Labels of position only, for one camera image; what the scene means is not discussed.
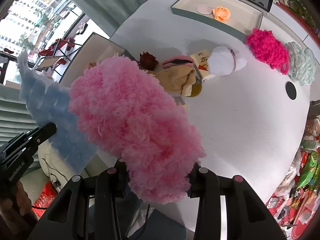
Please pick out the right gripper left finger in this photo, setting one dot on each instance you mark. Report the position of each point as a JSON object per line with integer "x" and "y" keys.
{"x": 67, "y": 216}

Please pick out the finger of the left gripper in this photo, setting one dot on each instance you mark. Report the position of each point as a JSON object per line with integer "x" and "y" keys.
{"x": 27, "y": 144}

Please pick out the light blue chenille mat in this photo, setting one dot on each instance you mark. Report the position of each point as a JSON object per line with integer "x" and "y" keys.
{"x": 47, "y": 101}

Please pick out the light pink fluffy pompom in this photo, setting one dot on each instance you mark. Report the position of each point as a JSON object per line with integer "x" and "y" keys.
{"x": 127, "y": 113}

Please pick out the tan knitted sock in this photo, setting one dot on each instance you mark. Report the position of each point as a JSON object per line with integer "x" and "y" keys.
{"x": 177, "y": 79}

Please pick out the white cloth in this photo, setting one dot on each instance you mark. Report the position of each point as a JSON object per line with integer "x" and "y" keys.
{"x": 224, "y": 61}

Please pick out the snack packages pile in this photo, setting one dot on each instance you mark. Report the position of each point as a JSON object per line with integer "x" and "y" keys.
{"x": 296, "y": 200}

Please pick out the large grey storage box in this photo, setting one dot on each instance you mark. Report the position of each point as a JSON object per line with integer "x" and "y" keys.
{"x": 95, "y": 49}

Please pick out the black table grommet hole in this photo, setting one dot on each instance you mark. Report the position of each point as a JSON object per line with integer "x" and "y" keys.
{"x": 291, "y": 90}

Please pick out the yellow brown small sock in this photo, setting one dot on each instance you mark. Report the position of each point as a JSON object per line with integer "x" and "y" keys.
{"x": 195, "y": 90}

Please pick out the dark red fabric rose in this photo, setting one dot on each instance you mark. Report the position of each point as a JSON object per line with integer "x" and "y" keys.
{"x": 147, "y": 61}

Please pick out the pale green yarn ball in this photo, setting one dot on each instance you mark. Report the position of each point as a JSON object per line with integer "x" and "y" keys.
{"x": 303, "y": 65}

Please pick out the magenta fluffy yarn ball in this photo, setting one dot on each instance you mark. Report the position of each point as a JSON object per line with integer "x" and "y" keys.
{"x": 269, "y": 50}

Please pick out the orange fabric flower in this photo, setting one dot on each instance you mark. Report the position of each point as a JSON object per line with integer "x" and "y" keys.
{"x": 221, "y": 14}

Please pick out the shallow grey tray box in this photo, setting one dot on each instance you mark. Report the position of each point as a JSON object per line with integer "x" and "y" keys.
{"x": 231, "y": 16}

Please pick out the round pink pad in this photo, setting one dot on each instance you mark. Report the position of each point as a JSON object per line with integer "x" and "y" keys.
{"x": 204, "y": 10}

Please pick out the green potted plant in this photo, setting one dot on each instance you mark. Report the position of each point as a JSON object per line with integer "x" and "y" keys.
{"x": 300, "y": 10}

